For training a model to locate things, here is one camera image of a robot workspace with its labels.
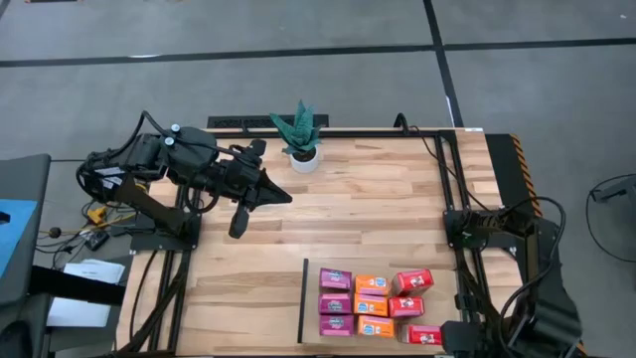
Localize white papers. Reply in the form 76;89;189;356
46;258;126;329

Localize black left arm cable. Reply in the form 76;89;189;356
118;109;259;165

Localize small black device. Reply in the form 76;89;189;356
83;229;110;252

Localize orange Mini Wheats box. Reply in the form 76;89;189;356
353;293;390;318
357;315;396;339
354;274;391;297

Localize yellow connector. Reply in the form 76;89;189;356
86;204;109;225

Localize magenta Raisin Bran box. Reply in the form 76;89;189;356
317;292;354;315
318;268;353;291
318;314;356;338

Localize green plant in white pot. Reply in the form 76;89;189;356
269;100;323;174

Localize red Froot Loops box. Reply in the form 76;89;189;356
398;323;443;346
391;268;435;298
388;296;426;319

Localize black table cable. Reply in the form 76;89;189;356
394;112;493;214

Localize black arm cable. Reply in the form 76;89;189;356
118;109;259;165
498;196;567;349

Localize blue sheet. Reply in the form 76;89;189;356
0;198;39;279

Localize black aluminium table frame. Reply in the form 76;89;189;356
118;126;541;358

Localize wooden shelf on black posts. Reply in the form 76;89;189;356
296;257;463;348

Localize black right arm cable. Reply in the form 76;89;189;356
498;196;567;349

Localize black mat with hazard stripes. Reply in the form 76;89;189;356
484;132;588;358

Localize dark grey cart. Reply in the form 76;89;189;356
0;152;54;358

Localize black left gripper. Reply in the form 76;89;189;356
211;138;293;240

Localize black round floor stand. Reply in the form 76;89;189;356
584;173;636;265

